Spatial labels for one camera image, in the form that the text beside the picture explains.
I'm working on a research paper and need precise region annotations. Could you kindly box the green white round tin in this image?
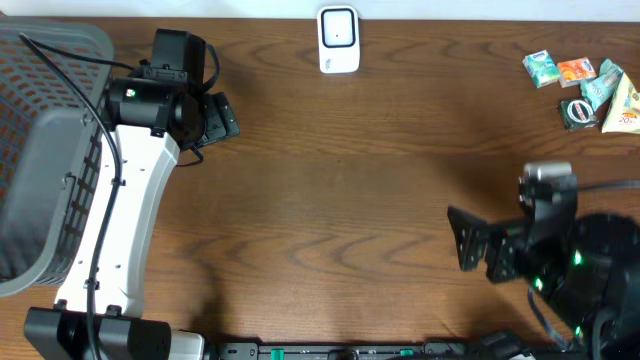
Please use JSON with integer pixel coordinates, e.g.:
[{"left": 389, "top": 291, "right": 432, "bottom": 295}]
[{"left": 559, "top": 99, "right": 598, "bottom": 131}]

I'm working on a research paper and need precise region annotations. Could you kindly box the white blue snack bag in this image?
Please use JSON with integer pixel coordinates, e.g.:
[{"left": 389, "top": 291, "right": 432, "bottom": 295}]
[{"left": 601, "top": 73, "right": 639, "bottom": 134}]

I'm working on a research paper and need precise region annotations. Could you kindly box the teal snack packet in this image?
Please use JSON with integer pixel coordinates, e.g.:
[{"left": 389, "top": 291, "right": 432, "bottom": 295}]
[{"left": 580, "top": 59, "right": 624, "bottom": 111}]

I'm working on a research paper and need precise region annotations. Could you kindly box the orange Kleenex tissue pack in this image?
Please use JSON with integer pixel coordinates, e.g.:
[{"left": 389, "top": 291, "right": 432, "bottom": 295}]
[{"left": 557, "top": 57, "right": 597, "bottom": 88}]

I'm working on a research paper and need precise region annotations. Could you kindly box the teal Kleenex tissue pack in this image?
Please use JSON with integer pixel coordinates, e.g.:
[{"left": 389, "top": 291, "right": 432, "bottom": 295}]
[{"left": 522, "top": 50, "right": 560, "bottom": 88}]

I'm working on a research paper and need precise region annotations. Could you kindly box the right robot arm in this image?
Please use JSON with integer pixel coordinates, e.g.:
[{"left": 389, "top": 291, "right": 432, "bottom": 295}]
[{"left": 447, "top": 174, "right": 639, "bottom": 359}]

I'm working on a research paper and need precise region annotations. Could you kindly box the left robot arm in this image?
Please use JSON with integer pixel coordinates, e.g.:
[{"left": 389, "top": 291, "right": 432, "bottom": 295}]
[{"left": 24, "top": 29, "right": 240, "bottom": 359}]

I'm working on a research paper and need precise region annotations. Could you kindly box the white barcode scanner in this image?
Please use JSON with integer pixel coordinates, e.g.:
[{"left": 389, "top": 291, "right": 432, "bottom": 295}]
[{"left": 316, "top": 5, "right": 361, "bottom": 74}]

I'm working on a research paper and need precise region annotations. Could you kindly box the grey plastic shopping basket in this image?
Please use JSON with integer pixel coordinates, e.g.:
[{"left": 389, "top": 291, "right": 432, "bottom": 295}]
[{"left": 1, "top": 17, "right": 114, "bottom": 297}]

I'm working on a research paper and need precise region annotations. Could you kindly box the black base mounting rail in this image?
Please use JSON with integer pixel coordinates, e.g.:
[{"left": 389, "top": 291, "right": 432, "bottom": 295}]
[{"left": 204, "top": 341, "right": 586, "bottom": 360}]

